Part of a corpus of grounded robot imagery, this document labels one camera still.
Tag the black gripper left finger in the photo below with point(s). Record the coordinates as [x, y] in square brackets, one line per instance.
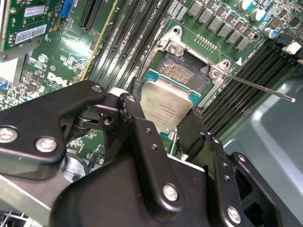
[35, 123]

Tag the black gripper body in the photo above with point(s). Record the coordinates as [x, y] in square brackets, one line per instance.
[106, 201]

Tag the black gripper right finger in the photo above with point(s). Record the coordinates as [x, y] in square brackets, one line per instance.
[220, 170]

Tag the silver CPU chip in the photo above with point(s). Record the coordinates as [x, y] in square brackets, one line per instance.
[163, 106]

